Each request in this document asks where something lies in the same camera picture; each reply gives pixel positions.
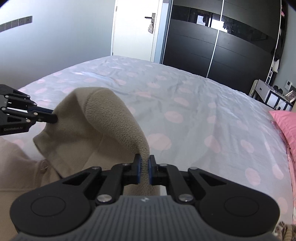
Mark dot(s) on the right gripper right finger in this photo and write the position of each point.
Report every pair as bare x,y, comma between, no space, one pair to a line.
226,206

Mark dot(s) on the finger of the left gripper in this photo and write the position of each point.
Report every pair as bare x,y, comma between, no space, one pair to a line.
37,109
42,117

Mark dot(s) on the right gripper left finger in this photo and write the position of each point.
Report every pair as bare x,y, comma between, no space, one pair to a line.
64,205

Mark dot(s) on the beige fleece jacket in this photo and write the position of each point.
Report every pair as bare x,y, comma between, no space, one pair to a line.
94,128

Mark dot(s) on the grey pink-dotted bed sheet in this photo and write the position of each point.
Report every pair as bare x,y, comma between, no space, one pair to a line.
188,121

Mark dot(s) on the pink pillow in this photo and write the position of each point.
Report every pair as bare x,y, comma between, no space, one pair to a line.
287,124

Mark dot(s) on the white side cabinet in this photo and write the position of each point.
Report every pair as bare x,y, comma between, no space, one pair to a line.
265,94

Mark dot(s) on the white door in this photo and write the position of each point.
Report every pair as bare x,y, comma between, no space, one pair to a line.
130,36

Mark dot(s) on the black wardrobe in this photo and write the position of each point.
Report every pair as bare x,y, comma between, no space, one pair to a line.
231,42

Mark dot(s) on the row of wall switches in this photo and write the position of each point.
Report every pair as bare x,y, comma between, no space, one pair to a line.
16,23

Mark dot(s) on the door handle with charm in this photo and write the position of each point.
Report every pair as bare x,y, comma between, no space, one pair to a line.
151,26

